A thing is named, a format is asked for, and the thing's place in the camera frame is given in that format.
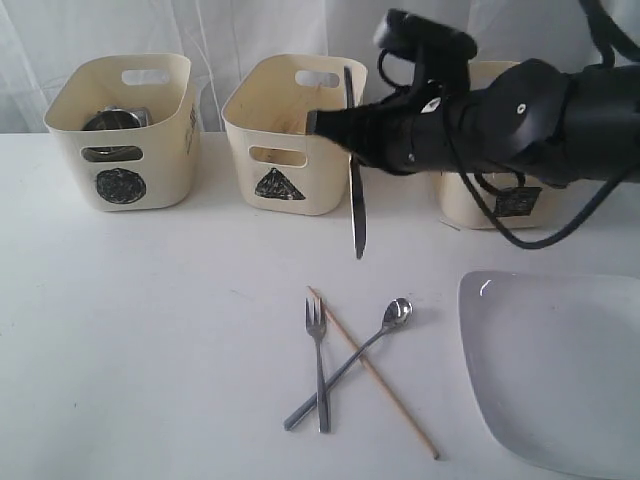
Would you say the white backdrop curtain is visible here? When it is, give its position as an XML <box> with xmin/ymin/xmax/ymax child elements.
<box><xmin>1</xmin><ymin>1</ymin><xmax>599</xmax><ymax>133</ymax></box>

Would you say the cream bin with triangle mark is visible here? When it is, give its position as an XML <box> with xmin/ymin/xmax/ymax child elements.
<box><xmin>222</xmin><ymin>53</ymin><xmax>368</xmax><ymax>216</ymax></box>

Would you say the steel bowl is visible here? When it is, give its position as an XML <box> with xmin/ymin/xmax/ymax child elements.
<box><xmin>82</xmin><ymin>105</ymin><xmax>152</xmax><ymax>162</ymax></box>

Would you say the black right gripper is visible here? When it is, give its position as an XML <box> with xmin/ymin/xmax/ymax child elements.
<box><xmin>305</xmin><ymin>59</ymin><xmax>575</xmax><ymax>186</ymax></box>

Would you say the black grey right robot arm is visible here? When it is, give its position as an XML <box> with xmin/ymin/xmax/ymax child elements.
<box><xmin>306</xmin><ymin>59</ymin><xmax>639</xmax><ymax>187</ymax></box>

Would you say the cream bin with circle mark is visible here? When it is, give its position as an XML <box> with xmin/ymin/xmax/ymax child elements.
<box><xmin>44</xmin><ymin>53</ymin><xmax>199</xmax><ymax>212</ymax></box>

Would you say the cream bin with square mark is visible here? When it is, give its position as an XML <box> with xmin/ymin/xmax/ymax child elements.
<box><xmin>430</xmin><ymin>61</ymin><xmax>564</xmax><ymax>230</ymax></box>

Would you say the steel long spoon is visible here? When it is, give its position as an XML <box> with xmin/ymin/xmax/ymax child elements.
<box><xmin>283</xmin><ymin>297</ymin><xmax>413</xmax><ymax>434</ymax></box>

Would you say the wooden chopstick lower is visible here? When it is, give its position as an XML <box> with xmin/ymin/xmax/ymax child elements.
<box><xmin>328</xmin><ymin>309</ymin><xmax>442</xmax><ymax>460</ymax></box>

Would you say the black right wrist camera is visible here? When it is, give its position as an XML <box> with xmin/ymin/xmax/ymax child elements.
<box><xmin>373</xmin><ymin>8</ymin><xmax>478</xmax><ymax>93</ymax></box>

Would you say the black cable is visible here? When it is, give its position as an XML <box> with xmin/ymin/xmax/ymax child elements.
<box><xmin>377</xmin><ymin>0</ymin><xmax>640</xmax><ymax>250</ymax></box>

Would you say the white square plate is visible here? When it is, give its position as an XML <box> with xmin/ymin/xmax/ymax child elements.
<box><xmin>458</xmin><ymin>270</ymin><xmax>639</xmax><ymax>479</ymax></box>

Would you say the steel fork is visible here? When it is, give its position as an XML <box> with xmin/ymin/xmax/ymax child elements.
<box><xmin>305</xmin><ymin>300</ymin><xmax>331</xmax><ymax>434</ymax></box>

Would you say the steel table knife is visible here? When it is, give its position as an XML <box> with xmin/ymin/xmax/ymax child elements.
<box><xmin>344</xmin><ymin>66</ymin><xmax>367</xmax><ymax>260</ymax></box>

